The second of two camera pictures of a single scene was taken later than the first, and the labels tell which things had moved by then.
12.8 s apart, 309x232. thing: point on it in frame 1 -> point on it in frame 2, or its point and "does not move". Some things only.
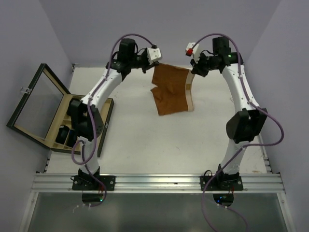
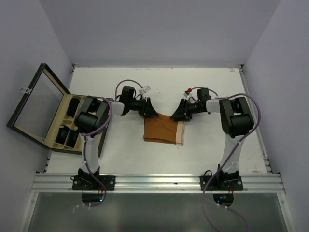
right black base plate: (222, 183) does not move
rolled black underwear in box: (62, 134) does not move
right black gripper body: (204, 64) -> (190, 108)
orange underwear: (173, 94) -> (162, 128)
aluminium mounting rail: (63, 182) does not move
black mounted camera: (89, 183) does not move
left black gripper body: (141, 61) -> (138, 105)
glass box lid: (39, 114) does not move
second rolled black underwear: (72, 137) does not move
